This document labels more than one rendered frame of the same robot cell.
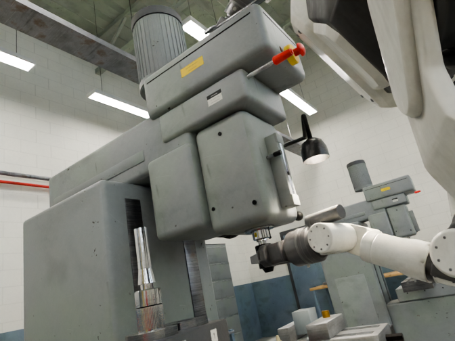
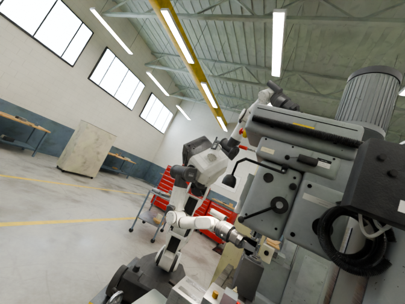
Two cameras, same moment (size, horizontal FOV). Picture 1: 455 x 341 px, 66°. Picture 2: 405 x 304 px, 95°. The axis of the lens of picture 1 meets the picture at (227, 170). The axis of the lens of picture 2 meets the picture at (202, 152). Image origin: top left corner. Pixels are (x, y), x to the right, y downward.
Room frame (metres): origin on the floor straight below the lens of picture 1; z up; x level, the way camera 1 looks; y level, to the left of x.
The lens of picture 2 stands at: (1.83, -0.57, 1.41)
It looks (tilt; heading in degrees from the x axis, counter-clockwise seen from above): 8 degrees up; 172
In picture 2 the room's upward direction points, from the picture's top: 24 degrees clockwise
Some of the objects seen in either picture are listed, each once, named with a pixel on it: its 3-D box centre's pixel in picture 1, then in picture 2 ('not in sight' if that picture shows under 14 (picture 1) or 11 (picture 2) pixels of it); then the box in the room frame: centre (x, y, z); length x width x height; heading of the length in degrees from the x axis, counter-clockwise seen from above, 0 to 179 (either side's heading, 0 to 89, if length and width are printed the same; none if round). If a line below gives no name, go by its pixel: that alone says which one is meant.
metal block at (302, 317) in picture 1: (306, 320); (228, 301); (1.11, -0.13, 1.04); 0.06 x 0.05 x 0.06; 150
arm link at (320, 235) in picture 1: (323, 234); (217, 222); (0.83, -0.19, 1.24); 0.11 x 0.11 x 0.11; 42
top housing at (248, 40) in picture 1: (221, 80); (295, 137); (0.99, -0.04, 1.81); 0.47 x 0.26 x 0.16; 57
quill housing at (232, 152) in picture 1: (246, 175); (269, 198); (0.99, -0.05, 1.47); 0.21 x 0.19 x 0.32; 147
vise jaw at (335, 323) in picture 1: (326, 326); (213, 298); (1.08, -0.18, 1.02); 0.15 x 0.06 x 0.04; 150
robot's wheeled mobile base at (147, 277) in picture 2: not in sight; (163, 269); (0.13, -0.21, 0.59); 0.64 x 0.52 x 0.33; 166
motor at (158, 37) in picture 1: (162, 55); (364, 107); (1.12, 0.16, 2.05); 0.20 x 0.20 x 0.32
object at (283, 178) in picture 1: (282, 170); (245, 193); (0.92, -0.15, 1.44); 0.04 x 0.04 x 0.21; 57
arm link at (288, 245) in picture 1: (290, 251); (233, 236); (0.92, -0.12, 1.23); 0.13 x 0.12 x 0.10; 132
